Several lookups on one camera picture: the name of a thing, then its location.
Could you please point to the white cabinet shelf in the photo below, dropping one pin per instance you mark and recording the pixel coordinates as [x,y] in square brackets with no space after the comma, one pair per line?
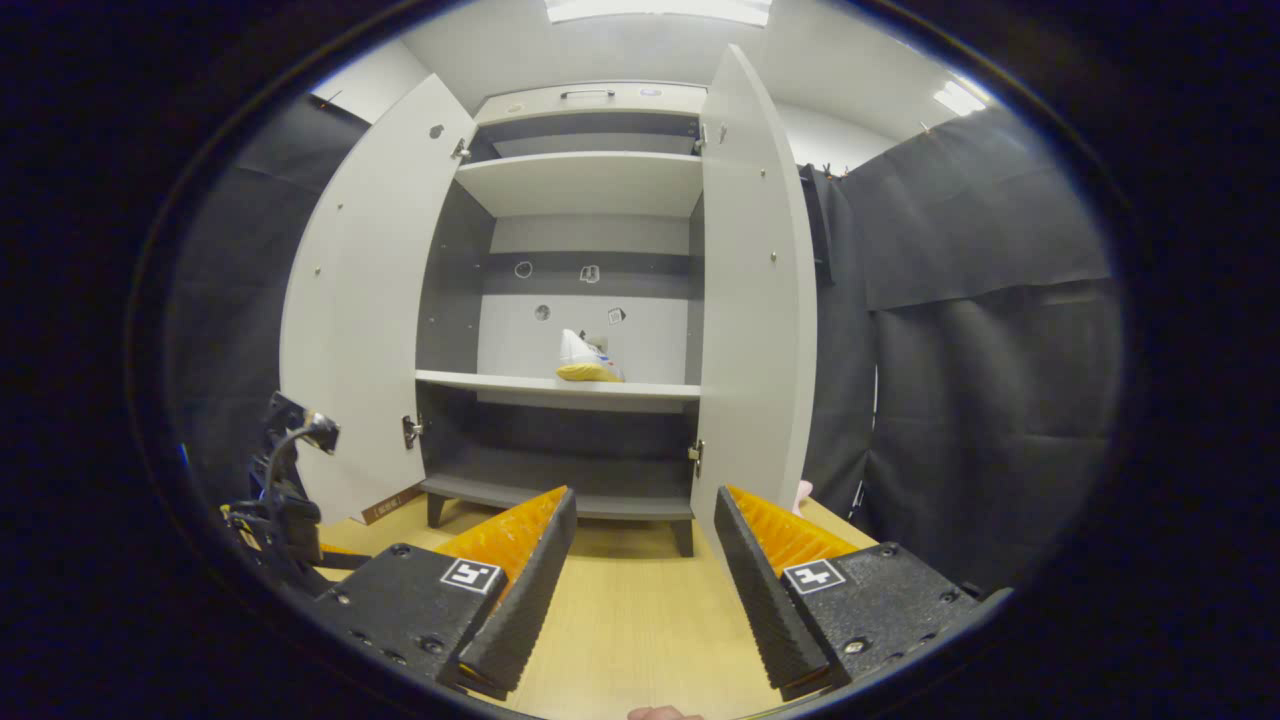
[580,182]
[500,383]

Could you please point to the black backdrop cloth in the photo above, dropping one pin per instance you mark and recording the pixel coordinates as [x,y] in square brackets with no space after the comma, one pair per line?
[980,350]

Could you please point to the long ceiling light panel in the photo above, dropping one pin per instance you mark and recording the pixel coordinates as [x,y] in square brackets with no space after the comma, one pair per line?
[660,10]

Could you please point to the white grey shoe cabinet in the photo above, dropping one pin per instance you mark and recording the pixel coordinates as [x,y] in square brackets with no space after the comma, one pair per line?
[590,280]

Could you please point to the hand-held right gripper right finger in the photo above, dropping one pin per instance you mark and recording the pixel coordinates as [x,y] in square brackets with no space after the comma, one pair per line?
[770,600]

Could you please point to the white shoe cabinet door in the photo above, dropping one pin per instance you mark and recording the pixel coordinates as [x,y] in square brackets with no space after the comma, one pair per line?
[370,300]
[755,300]

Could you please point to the white canvas shoe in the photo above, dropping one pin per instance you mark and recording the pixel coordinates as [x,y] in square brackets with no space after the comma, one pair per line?
[585,360]

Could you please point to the small ceiling light panel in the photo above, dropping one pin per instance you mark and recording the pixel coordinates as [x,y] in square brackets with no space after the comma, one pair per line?
[958,98]

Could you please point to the pink green plush toy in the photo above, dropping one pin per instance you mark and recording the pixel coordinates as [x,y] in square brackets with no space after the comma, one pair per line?
[803,492]

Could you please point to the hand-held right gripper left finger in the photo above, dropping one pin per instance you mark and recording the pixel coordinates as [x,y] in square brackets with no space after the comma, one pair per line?
[520,600]

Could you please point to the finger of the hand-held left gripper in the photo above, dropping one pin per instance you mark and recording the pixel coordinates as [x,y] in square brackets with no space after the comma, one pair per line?
[345,562]

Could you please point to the grey cabinet shelf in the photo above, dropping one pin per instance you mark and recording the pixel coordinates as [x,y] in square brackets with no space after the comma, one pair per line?
[570,480]

